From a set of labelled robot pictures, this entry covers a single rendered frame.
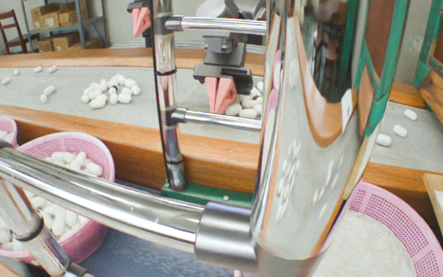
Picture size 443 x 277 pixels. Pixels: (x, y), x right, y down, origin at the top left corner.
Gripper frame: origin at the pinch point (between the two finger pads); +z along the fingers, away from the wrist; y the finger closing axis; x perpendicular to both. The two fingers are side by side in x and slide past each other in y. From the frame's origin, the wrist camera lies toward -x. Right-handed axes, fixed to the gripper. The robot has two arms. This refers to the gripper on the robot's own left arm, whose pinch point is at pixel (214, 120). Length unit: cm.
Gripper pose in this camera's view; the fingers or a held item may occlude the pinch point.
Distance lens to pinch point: 50.6
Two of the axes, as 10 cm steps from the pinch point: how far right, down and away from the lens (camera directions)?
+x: 1.7, 2.5, 9.5
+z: -2.0, 9.6, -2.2
